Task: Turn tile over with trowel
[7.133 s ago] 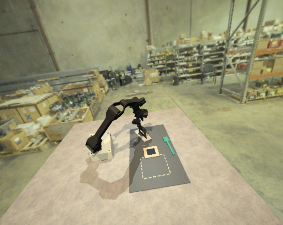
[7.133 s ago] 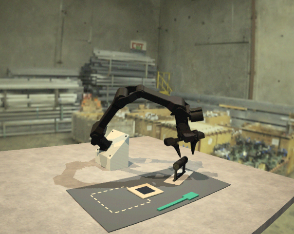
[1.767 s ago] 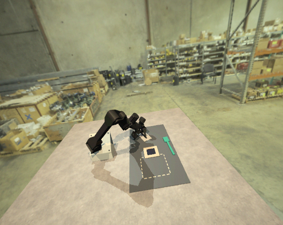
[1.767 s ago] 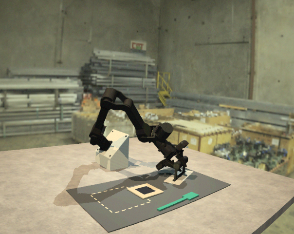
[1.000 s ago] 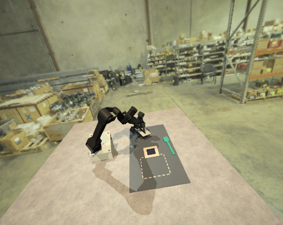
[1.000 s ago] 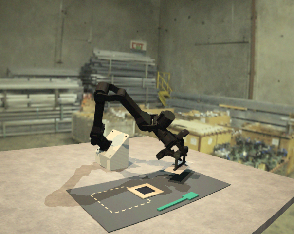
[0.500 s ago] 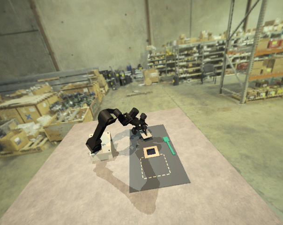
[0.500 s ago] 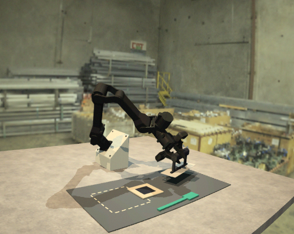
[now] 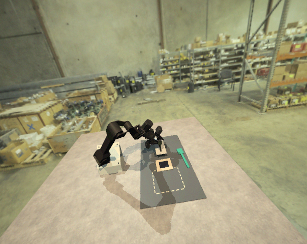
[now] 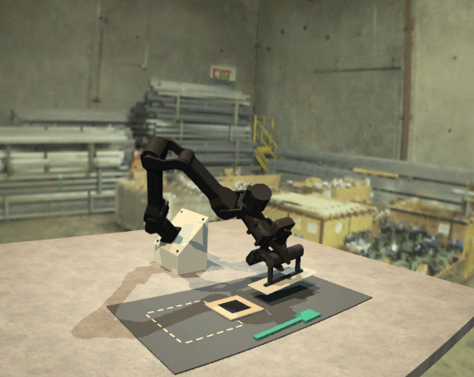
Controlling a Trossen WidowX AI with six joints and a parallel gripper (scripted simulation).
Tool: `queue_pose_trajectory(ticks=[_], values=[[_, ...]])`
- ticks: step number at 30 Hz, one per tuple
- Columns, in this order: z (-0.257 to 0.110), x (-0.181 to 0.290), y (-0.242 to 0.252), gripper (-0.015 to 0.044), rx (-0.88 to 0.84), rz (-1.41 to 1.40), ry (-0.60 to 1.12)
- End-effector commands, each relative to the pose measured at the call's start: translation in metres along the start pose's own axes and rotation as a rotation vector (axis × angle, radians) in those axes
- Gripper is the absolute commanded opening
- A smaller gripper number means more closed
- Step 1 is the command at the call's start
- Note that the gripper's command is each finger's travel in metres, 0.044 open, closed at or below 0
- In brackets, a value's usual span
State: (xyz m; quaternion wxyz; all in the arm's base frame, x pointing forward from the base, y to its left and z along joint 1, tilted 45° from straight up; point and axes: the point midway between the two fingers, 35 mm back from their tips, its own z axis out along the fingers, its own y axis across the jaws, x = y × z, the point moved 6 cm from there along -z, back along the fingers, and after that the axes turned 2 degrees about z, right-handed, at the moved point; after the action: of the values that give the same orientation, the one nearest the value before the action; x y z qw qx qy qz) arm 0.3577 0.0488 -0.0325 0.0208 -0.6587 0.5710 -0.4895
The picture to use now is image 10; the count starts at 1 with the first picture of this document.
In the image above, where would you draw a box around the tan square tile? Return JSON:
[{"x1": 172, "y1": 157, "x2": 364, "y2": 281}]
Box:
[{"x1": 206, "y1": 295, "x2": 264, "y2": 320}]

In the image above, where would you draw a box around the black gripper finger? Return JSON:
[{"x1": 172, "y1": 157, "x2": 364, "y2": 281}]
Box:
[
  {"x1": 269, "y1": 233, "x2": 291, "y2": 265},
  {"x1": 257, "y1": 250, "x2": 284, "y2": 272}
]

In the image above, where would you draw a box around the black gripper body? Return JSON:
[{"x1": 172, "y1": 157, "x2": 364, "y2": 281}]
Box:
[{"x1": 246, "y1": 215, "x2": 295, "y2": 265}]

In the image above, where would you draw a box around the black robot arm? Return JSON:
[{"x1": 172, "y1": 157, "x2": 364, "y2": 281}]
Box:
[{"x1": 140, "y1": 137, "x2": 272, "y2": 244}]

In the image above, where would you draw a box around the green flat trowel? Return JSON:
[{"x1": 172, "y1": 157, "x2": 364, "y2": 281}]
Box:
[{"x1": 253, "y1": 309, "x2": 321, "y2": 340}]

